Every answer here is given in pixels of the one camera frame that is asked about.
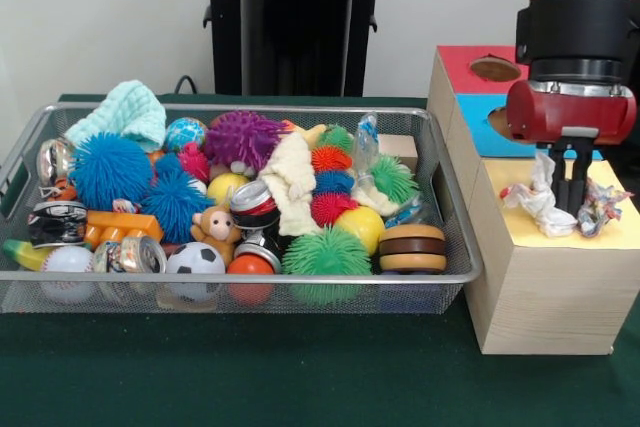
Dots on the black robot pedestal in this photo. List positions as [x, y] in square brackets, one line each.
[290, 22]

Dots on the multicoloured patterned cloth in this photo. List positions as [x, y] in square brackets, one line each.
[555, 222]

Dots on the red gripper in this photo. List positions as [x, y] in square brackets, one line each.
[565, 112]

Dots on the silver mesh bin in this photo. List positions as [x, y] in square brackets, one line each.
[450, 292]

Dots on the yellow and red ball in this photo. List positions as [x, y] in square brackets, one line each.
[362, 227]

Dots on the wooden burger toy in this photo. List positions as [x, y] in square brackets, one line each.
[412, 247]

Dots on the purple spiky ball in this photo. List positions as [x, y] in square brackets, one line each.
[240, 137]

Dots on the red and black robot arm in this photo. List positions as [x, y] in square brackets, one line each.
[575, 22]

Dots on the large blue spiky ball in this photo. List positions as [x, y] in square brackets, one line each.
[110, 169]

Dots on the wooden box with three holes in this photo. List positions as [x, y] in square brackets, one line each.
[550, 297]

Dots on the black and white soccer ball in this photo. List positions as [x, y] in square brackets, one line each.
[195, 259]

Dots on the large green spiky ball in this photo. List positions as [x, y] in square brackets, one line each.
[325, 252]

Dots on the mint green knitted cloth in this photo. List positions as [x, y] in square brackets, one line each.
[130, 112]

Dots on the cream knitted cloth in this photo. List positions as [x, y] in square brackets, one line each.
[295, 172]

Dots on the multicoloured spiky caterpillar toy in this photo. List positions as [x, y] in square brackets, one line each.
[332, 182]

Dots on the white baseball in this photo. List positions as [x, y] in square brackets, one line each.
[70, 262]

